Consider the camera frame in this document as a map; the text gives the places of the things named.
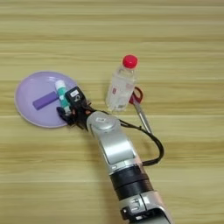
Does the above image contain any round purple plate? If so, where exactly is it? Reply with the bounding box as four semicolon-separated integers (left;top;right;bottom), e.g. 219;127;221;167
14;71;79;129

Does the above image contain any green white glue stick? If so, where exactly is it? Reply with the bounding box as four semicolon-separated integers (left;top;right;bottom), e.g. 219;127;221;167
54;80;72;116

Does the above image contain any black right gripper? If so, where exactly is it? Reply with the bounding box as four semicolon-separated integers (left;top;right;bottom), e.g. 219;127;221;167
56;101;94;131

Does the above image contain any clear bottle red cap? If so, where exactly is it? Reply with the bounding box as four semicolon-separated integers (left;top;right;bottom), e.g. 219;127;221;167
105;54;139;114

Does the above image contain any purple rectangular block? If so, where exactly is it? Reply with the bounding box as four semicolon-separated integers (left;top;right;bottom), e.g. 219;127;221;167
32;91;60;111

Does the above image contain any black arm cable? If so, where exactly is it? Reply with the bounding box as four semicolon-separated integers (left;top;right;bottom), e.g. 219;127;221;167
117;117;165;167

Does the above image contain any small black box white label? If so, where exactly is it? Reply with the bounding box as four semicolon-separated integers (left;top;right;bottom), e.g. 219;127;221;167
65;86;88;108

